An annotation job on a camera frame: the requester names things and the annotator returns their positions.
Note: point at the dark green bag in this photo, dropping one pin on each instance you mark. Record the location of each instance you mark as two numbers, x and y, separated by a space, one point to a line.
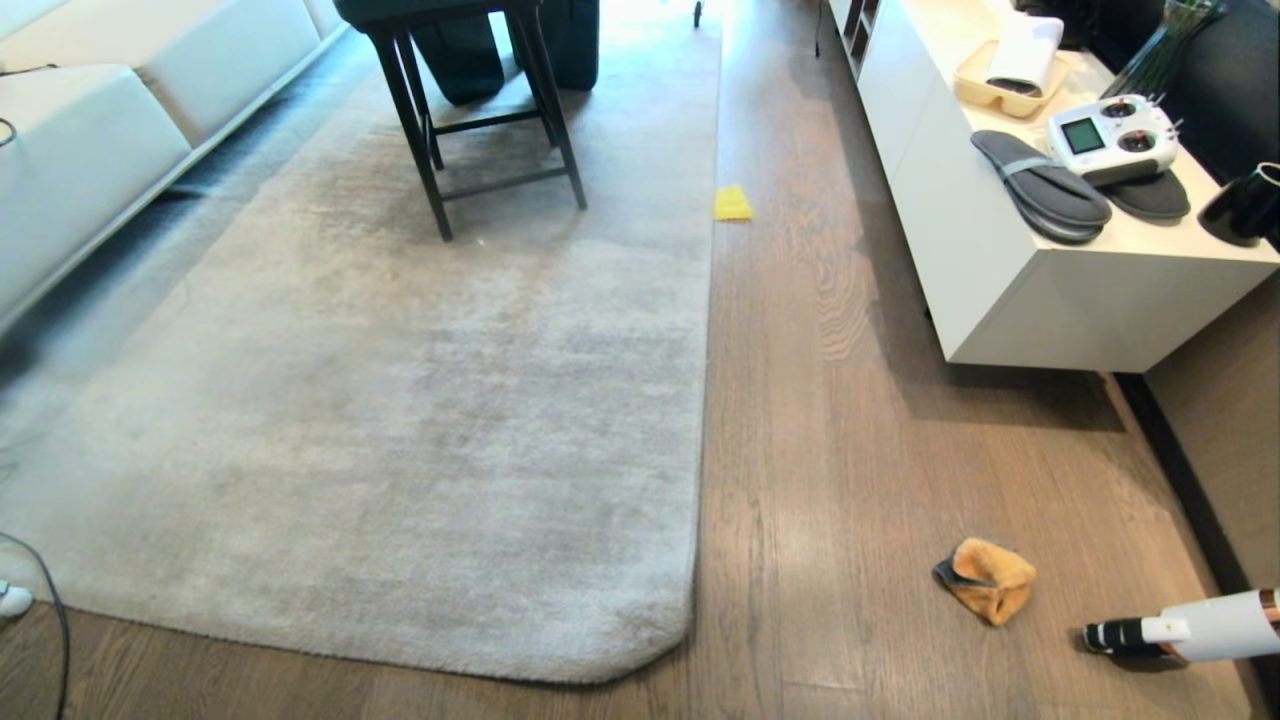
462 58
565 40

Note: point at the white plug adapter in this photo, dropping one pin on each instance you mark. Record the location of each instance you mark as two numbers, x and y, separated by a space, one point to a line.
12 598

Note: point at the white sofa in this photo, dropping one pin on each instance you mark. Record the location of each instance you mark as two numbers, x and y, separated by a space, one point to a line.
90 160

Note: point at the beige plastic tray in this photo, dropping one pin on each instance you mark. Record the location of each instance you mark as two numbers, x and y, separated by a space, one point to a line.
975 85

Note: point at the black mug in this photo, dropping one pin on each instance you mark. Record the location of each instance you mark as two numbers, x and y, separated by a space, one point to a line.
1245 205

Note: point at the glass vase with stems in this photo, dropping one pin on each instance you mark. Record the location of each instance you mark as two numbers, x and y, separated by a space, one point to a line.
1165 45

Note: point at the white remote controller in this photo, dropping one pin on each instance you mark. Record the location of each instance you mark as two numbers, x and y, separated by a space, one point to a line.
1112 137

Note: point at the grey rug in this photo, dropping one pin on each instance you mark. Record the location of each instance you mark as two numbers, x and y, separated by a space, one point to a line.
400 400

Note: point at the white handheld vacuum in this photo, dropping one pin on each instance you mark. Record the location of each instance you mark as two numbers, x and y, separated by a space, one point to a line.
1190 627

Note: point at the white low cabinet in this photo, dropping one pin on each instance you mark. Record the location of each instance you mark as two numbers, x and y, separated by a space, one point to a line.
1000 260

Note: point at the black wooden stool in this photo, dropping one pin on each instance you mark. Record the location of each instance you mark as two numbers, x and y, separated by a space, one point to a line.
470 60

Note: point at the orange cleaning cloth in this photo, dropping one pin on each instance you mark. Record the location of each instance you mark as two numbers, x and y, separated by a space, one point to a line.
995 582

